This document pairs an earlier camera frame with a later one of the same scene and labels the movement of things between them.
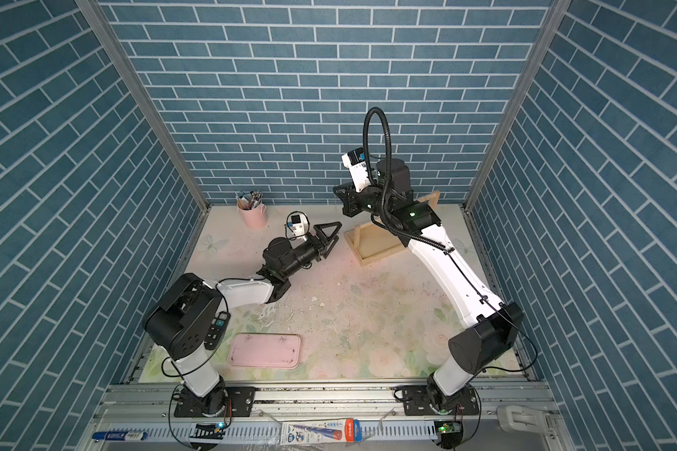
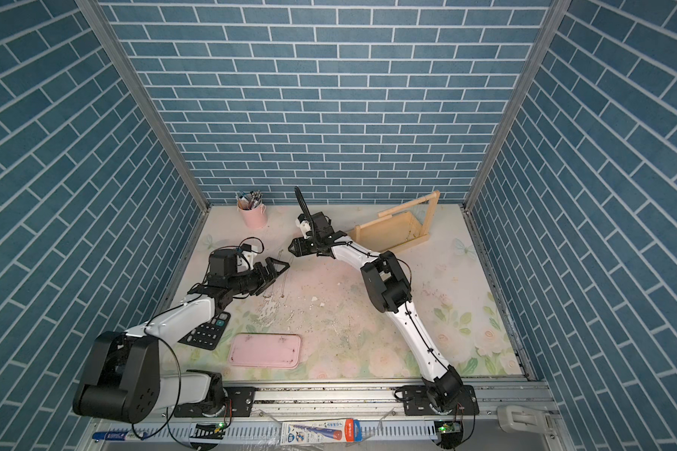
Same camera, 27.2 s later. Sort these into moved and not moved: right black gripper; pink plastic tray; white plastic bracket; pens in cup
Moved: right black gripper
Not moved: white plastic bracket; pens in cup; pink plastic tray
